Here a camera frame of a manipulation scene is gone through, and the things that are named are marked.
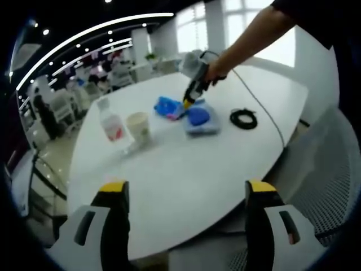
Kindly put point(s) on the white round table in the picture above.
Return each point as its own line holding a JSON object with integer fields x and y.
{"x": 183, "y": 169}

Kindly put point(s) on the grey mesh office chair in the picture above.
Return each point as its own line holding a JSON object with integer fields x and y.
{"x": 324, "y": 183}

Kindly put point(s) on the potted plant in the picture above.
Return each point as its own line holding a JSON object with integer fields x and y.
{"x": 150, "y": 57}

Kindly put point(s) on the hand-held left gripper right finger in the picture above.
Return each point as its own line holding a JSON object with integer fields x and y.
{"x": 258, "y": 231}

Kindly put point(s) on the standing desk black frame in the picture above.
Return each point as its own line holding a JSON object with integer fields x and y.
{"x": 48, "y": 180}

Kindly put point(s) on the clear plastic bottle red label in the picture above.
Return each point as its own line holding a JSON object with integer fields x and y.
{"x": 112, "y": 127}

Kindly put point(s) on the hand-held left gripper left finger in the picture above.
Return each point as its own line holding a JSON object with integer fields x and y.
{"x": 114, "y": 231}

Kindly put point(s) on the ceiling air conditioner vent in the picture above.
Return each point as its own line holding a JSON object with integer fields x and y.
{"x": 28, "y": 53}

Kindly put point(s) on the curved ceiling light strip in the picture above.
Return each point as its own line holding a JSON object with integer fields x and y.
{"x": 70, "y": 39}

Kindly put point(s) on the bright window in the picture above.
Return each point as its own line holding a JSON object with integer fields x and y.
{"x": 239, "y": 25}

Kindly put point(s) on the white paper cup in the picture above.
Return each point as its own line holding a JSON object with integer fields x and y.
{"x": 138, "y": 128}

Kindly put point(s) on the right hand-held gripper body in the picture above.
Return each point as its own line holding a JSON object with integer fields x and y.
{"x": 197, "y": 66}

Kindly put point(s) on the white office chair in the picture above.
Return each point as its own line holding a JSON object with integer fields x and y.
{"x": 65, "y": 108}

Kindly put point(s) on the black chair armrest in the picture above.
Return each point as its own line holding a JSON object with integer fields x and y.
{"x": 304, "y": 123}

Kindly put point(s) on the person's right hand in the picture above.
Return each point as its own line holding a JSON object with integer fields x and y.
{"x": 218, "y": 70}

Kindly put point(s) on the blue packet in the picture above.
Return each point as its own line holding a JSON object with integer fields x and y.
{"x": 166, "y": 108}

